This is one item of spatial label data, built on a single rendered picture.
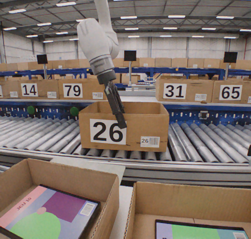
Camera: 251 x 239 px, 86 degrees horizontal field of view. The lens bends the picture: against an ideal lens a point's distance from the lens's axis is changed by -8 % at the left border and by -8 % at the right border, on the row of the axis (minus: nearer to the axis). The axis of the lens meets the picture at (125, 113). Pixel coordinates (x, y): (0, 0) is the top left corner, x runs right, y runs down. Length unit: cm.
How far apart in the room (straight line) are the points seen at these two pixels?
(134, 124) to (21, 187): 44
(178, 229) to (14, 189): 42
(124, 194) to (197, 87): 91
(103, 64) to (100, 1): 30
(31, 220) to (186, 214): 34
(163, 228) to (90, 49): 56
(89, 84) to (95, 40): 62
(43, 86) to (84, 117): 76
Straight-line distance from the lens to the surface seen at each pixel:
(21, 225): 41
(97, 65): 57
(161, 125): 62
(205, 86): 117
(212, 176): 67
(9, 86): 159
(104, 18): 76
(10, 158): 85
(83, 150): 71
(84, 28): 61
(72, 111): 117
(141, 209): 40
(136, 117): 61
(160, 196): 37
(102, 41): 59
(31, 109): 137
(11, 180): 49
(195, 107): 111
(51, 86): 131
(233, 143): 92
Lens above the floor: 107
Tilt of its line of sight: 15 degrees down
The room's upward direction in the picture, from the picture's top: straight up
